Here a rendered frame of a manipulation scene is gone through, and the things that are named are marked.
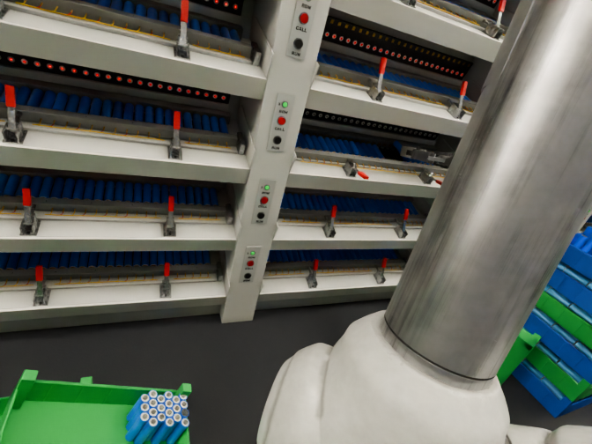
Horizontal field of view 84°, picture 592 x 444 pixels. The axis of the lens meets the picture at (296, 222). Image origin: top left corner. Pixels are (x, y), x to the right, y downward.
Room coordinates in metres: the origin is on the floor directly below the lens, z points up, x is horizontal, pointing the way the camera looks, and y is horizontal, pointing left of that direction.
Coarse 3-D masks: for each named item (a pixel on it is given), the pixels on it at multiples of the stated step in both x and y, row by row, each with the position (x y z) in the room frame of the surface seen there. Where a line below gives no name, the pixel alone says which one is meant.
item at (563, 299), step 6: (546, 288) 0.89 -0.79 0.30; (552, 288) 0.89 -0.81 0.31; (552, 294) 0.87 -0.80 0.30; (558, 294) 0.86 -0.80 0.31; (558, 300) 0.86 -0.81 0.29; (564, 300) 0.84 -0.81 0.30; (570, 300) 0.85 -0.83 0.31; (570, 306) 0.82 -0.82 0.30; (576, 306) 0.82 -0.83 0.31; (576, 312) 0.81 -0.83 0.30; (582, 312) 0.80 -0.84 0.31; (582, 318) 0.79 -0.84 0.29; (588, 318) 0.78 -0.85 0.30
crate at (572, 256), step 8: (584, 232) 1.04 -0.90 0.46; (568, 248) 0.90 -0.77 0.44; (576, 248) 0.88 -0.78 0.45; (568, 256) 0.89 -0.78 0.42; (576, 256) 0.87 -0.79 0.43; (584, 256) 0.86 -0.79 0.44; (568, 264) 0.88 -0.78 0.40; (576, 264) 0.86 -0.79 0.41; (584, 264) 0.85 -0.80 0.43; (584, 272) 0.84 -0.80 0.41
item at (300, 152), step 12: (300, 156) 0.81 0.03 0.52; (312, 156) 0.82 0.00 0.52; (324, 156) 0.83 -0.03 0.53; (336, 156) 0.85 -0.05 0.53; (348, 156) 0.87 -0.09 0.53; (360, 156) 0.90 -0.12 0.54; (396, 168) 0.95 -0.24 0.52; (408, 168) 0.97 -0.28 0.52; (420, 168) 0.99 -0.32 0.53; (432, 168) 1.01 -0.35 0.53; (444, 168) 1.04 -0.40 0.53
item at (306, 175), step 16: (336, 128) 0.99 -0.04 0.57; (352, 128) 1.01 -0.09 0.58; (432, 144) 1.16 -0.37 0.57; (288, 176) 0.75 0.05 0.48; (304, 176) 0.76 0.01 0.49; (320, 176) 0.78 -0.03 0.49; (336, 176) 0.81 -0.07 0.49; (384, 176) 0.90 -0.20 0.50; (400, 176) 0.94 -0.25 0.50; (416, 176) 0.97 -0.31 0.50; (368, 192) 0.87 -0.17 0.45; (384, 192) 0.90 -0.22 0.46; (400, 192) 0.92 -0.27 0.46; (416, 192) 0.94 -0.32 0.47; (432, 192) 0.97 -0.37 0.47
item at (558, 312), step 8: (544, 296) 0.87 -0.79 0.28; (536, 304) 0.88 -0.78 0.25; (544, 304) 0.86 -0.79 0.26; (552, 304) 0.85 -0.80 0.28; (560, 304) 0.84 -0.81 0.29; (544, 312) 0.85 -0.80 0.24; (552, 312) 0.84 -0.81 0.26; (560, 312) 0.83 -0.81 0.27; (568, 312) 0.81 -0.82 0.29; (560, 320) 0.82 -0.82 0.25; (568, 320) 0.80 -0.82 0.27; (576, 320) 0.79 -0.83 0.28; (568, 328) 0.79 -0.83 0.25; (576, 328) 0.78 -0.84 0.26; (584, 328) 0.77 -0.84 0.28; (576, 336) 0.77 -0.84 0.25; (584, 336) 0.76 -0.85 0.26
